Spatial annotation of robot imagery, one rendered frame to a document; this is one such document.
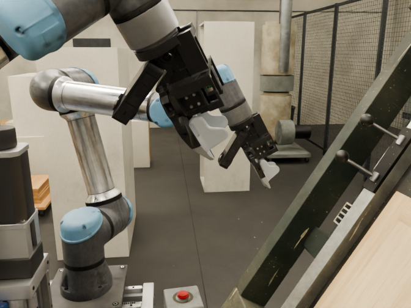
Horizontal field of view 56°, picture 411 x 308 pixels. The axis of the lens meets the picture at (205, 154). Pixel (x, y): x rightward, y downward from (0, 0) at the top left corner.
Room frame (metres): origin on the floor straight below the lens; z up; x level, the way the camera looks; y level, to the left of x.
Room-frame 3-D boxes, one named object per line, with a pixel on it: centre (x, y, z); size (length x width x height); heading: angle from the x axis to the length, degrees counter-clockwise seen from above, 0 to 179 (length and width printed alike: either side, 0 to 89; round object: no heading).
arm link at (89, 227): (1.02, 0.35, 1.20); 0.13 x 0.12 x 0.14; 161
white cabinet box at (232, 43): (4.90, -0.24, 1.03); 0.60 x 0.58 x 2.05; 6
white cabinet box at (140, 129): (5.86, 1.17, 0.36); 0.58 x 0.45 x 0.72; 96
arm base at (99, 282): (1.02, 0.36, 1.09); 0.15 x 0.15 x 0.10
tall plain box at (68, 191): (3.41, 1.01, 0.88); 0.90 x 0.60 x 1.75; 6
